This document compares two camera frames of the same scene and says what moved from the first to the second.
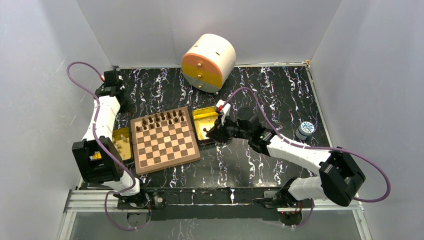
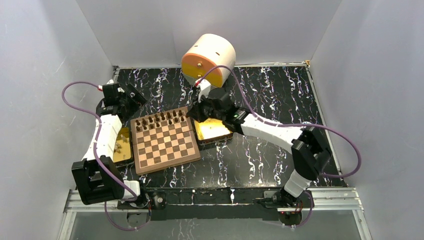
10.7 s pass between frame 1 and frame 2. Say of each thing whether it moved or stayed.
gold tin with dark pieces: stayed
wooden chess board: stayed
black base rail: stayed
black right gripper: moved
